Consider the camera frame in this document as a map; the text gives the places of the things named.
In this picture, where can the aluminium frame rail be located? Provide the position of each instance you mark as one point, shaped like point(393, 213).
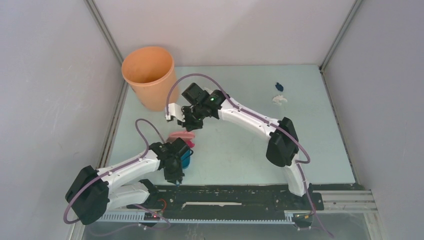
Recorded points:
point(132, 214)

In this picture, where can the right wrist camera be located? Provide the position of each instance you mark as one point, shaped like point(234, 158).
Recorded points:
point(174, 111)

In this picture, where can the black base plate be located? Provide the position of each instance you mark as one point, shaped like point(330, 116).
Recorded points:
point(254, 204)

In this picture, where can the blue plastic dustpan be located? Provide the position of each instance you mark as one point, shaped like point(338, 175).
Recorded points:
point(186, 160)

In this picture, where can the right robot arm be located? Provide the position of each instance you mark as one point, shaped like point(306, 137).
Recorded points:
point(280, 135)

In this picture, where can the orange plastic bucket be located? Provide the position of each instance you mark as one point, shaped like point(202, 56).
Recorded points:
point(150, 72)

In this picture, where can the dark blue paper scrap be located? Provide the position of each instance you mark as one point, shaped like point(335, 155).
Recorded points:
point(279, 87)

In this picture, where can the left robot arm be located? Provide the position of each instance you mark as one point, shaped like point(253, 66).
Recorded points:
point(96, 191)

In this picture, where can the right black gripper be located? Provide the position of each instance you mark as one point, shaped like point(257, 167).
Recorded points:
point(189, 125)

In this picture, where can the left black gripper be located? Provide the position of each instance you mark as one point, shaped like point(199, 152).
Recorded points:
point(176, 176)

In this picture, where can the magenta paper scrap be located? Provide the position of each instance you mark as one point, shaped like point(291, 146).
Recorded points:
point(190, 144)

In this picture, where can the pink hand brush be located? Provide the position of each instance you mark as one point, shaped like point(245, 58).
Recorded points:
point(184, 135)

